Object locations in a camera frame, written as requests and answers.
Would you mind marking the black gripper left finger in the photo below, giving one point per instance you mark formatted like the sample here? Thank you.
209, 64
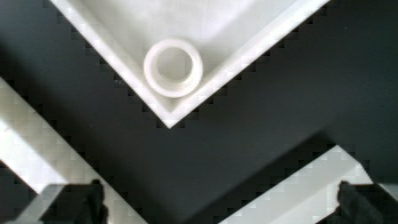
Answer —
78, 207

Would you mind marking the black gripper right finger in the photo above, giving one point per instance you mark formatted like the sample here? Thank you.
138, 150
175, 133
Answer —
367, 205

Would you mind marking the white square tabletop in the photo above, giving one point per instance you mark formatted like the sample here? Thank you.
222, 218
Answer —
181, 43

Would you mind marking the white U-shaped fence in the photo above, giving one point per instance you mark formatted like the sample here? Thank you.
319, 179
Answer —
188, 176

